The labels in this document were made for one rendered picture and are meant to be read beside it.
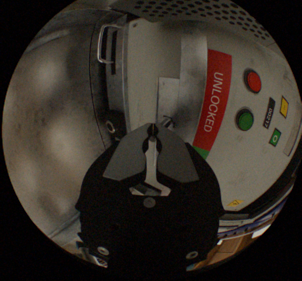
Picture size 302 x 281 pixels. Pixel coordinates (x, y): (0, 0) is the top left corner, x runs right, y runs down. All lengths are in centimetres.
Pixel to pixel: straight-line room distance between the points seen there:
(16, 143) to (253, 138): 44
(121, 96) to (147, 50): 10
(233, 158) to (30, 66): 42
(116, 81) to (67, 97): 11
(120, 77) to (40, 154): 24
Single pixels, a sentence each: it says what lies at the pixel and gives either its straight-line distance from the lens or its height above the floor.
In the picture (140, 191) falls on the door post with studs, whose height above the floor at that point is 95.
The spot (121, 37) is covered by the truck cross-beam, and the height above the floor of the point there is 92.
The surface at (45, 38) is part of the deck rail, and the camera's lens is 26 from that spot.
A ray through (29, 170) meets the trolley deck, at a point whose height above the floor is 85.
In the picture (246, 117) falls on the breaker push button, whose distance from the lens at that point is 15.
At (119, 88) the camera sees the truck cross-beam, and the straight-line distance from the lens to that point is 21.
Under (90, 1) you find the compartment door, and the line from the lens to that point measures 35.
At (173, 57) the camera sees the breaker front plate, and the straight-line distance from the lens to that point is 16.
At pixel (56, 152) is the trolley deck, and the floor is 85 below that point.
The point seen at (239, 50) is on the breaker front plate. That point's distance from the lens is 17.
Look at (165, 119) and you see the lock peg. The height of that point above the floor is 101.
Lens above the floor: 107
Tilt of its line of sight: 25 degrees down
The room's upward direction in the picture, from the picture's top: 109 degrees clockwise
